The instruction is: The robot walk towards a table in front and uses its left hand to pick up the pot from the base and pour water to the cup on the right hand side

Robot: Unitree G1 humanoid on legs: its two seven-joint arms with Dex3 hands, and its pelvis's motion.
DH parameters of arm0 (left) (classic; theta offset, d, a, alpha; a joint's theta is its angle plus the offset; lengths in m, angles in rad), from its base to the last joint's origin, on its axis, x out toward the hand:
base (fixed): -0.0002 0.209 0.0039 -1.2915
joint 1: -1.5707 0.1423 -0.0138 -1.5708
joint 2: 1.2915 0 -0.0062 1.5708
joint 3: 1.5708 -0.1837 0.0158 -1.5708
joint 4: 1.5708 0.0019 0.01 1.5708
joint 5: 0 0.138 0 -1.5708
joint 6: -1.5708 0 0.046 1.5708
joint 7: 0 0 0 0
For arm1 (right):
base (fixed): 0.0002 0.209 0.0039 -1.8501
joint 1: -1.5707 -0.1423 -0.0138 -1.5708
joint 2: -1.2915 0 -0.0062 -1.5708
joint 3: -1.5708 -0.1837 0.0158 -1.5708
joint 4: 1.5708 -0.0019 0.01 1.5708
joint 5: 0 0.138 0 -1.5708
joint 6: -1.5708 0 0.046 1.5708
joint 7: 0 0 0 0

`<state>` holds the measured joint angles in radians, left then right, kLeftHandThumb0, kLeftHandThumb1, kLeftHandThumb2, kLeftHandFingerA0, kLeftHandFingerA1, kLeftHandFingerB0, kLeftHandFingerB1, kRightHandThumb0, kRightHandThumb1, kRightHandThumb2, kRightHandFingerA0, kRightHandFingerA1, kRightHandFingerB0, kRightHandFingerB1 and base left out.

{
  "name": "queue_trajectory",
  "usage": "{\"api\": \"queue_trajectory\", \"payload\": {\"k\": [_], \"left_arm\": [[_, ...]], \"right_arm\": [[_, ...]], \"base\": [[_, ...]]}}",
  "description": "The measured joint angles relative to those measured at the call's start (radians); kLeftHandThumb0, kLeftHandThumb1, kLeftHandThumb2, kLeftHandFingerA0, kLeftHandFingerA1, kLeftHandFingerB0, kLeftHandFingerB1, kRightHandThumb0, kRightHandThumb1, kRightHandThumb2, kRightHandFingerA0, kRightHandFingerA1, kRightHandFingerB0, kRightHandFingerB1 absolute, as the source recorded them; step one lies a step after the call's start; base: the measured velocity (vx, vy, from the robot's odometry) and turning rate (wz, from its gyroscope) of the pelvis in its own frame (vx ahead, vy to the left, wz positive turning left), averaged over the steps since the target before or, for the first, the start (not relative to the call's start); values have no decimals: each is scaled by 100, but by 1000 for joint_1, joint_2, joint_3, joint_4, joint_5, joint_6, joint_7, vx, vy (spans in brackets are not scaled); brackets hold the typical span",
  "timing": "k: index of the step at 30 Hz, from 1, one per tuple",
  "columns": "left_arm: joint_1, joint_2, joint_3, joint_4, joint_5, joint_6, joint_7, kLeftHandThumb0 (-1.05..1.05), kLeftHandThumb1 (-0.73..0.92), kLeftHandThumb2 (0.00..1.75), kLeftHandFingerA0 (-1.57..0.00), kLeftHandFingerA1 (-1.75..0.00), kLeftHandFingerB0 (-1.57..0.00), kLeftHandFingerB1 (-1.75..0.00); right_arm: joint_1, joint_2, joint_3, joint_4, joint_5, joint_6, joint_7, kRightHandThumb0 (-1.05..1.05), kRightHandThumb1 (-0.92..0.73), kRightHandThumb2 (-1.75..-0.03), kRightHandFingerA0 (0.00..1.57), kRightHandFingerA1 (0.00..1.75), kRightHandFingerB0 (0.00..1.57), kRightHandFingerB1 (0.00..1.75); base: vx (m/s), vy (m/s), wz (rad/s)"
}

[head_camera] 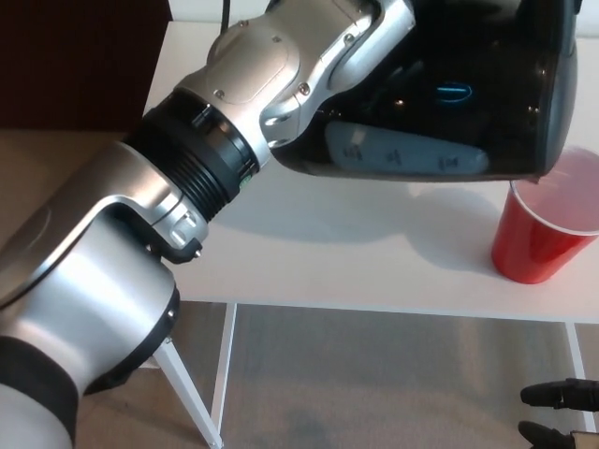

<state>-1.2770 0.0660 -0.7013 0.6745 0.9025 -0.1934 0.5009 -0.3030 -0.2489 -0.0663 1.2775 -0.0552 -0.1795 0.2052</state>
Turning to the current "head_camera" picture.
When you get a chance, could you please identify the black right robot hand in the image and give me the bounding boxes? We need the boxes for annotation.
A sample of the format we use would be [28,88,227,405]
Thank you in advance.
[518,377,599,449]

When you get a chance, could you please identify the black electric kettle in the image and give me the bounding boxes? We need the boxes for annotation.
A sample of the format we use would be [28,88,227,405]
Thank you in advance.
[269,0,582,184]

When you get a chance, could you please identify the red plastic cup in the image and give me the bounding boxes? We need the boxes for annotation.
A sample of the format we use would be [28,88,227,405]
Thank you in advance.
[490,145,599,285]

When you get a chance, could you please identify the white table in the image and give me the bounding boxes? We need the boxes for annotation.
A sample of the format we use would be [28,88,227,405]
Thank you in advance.
[138,21,599,449]

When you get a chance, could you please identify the white cabinet fronts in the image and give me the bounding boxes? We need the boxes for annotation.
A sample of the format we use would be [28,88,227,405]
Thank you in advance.
[169,0,599,41]

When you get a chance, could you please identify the dark red panel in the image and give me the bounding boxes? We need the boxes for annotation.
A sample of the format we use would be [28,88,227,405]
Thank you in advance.
[0,0,172,133]

